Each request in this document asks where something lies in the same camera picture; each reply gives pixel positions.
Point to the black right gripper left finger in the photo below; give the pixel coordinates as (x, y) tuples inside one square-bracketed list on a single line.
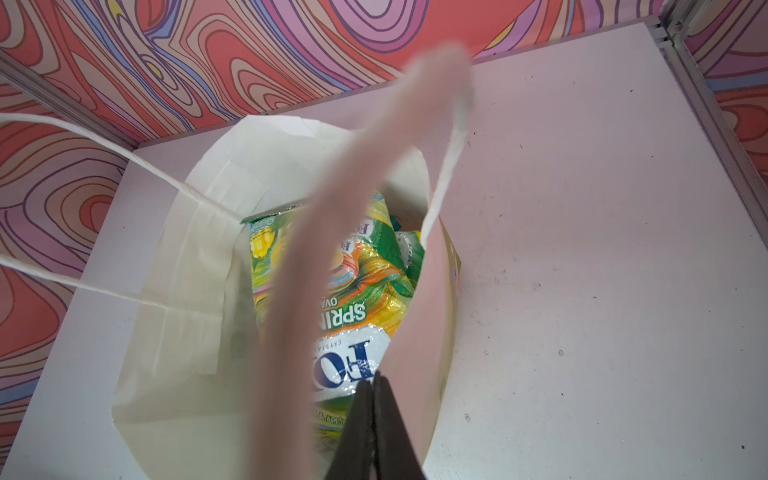
[(354, 456)]

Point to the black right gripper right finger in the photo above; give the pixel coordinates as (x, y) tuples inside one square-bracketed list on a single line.
[(394, 457)]

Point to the green yellow Fox's bag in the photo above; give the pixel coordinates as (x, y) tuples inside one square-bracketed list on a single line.
[(367, 299)]

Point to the green candy bag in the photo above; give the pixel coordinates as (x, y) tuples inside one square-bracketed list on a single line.
[(411, 250)]

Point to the aluminium frame post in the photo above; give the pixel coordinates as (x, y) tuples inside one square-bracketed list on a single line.
[(717, 51)]

